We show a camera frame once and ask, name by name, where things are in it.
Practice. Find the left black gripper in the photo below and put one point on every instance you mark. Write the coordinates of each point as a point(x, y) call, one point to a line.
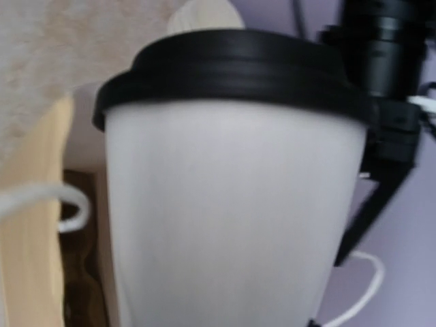
point(383, 46)

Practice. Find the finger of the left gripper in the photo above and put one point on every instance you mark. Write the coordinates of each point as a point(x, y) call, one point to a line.
point(389, 180)

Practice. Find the white paper coffee cup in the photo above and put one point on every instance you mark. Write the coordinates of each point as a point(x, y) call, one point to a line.
point(226, 213)

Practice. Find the brown paper bag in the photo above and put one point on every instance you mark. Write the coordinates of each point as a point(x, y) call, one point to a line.
point(55, 260)

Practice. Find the white paper cup stack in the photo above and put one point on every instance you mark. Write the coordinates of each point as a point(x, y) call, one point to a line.
point(199, 15)

